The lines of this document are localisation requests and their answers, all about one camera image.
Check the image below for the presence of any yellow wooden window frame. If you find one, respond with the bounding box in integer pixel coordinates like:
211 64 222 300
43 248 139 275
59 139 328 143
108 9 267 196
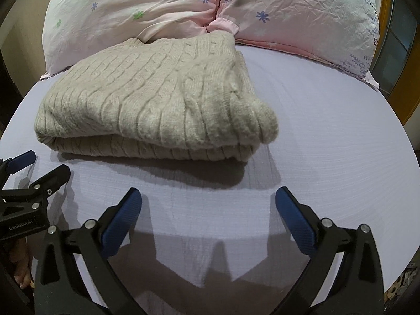
369 0 420 125

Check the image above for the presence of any person's left hand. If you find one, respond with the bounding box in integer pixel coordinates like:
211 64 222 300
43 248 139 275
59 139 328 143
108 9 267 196
8 236 35 290

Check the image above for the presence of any beige cable-knit sweater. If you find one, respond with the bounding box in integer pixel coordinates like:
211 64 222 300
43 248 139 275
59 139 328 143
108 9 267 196
34 32 280 163

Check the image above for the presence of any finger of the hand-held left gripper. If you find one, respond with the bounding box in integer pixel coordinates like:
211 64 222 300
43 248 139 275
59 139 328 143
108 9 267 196
18 165 71 201
0 150 36 179

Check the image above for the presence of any pink floral pillow with tree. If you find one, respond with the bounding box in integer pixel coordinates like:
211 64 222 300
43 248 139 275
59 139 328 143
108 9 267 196
42 0 220 76

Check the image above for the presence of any lavender bed sheet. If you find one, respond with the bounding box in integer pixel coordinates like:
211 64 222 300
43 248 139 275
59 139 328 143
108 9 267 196
0 39 414 315

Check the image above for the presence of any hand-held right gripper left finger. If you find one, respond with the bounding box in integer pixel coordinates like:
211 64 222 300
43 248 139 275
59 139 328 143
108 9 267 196
34 187 143 315

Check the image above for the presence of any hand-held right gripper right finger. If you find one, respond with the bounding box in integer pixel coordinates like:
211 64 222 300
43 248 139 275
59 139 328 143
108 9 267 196
275 186 385 315

